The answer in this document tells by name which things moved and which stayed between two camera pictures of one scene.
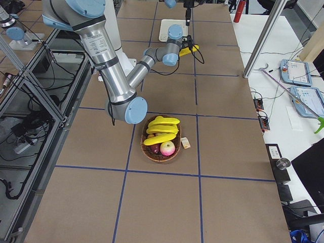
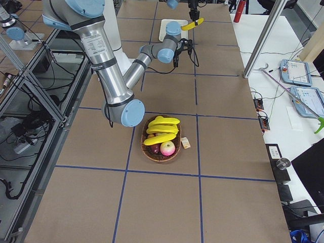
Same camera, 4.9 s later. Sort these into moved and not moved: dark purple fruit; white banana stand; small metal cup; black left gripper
Moved: black left gripper
Not moved: small metal cup; white banana stand; dark purple fruit
